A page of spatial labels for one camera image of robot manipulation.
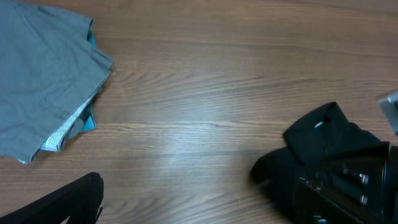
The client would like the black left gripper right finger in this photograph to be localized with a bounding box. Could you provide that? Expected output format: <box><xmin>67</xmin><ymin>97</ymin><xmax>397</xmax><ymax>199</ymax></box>
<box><xmin>294</xmin><ymin>142</ymin><xmax>397</xmax><ymax>224</ymax></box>

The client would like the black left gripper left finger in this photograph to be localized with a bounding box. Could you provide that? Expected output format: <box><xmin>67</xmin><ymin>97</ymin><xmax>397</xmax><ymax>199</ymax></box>
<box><xmin>1</xmin><ymin>172</ymin><xmax>104</xmax><ymax>224</ymax></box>

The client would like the black polo shirt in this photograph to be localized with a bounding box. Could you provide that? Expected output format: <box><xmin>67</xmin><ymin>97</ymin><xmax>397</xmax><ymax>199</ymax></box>
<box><xmin>250</xmin><ymin>102</ymin><xmax>382</xmax><ymax>221</ymax></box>

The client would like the white striped folded garment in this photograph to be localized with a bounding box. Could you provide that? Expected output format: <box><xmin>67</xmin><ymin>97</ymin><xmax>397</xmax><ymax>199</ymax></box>
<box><xmin>17</xmin><ymin>93</ymin><xmax>95</xmax><ymax>164</ymax></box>

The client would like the teal folded garment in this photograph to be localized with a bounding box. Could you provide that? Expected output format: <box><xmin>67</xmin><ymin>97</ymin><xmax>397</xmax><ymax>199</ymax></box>
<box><xmin>65</xmin><ymin>29</ymin><xmax>98</xmax><ymax>140</ymax></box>

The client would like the grey folded shirt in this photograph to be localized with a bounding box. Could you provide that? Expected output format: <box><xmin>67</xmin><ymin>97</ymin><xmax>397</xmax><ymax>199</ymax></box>
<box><xmin>1</xmin><ymin>1</ymin><xmax>113</xmax><ymax>161</ymax></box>

